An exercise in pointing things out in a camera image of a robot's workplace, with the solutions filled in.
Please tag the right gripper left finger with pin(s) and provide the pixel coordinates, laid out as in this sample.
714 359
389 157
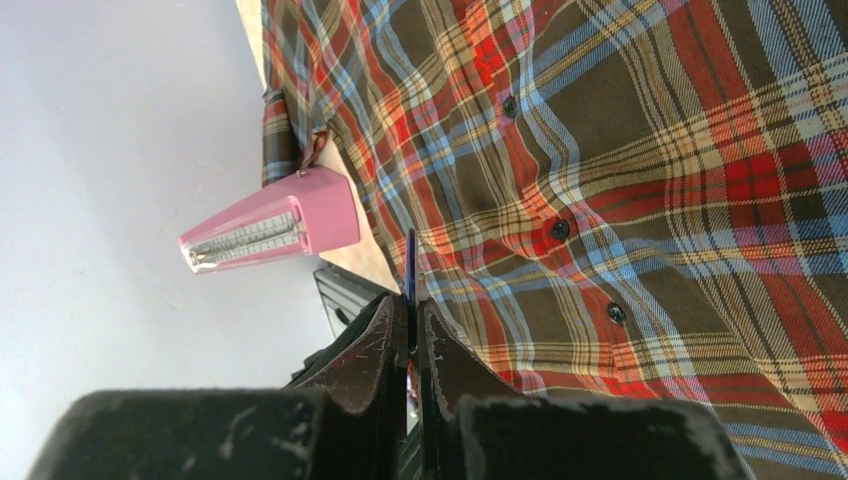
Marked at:
190 434

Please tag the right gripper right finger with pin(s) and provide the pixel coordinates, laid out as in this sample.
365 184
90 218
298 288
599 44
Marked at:
476 426

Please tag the plaid flannel shirt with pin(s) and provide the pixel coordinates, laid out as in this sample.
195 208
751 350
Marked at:
640 199

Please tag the pink metronome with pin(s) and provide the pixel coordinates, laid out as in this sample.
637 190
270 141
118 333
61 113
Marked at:
305 213

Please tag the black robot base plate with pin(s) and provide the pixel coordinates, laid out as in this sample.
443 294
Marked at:
344 311

